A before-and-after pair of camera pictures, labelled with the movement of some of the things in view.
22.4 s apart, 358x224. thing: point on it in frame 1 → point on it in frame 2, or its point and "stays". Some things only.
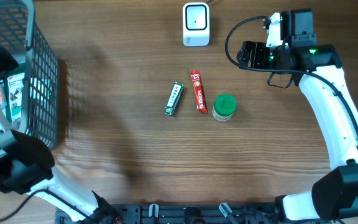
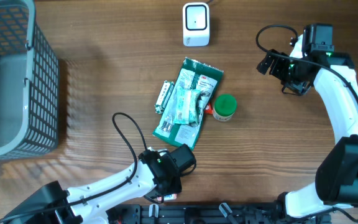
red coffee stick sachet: [198, 91] → [208, 109]
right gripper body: [263, 58] → [288, 71]
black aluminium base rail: [180, 214] stays
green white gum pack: [174, 98] → [164, 94]
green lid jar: [224, 107] stays
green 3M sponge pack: [15, 86] → [204, 78]
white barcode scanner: [196, 24] stays
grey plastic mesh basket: [11, 25] stays
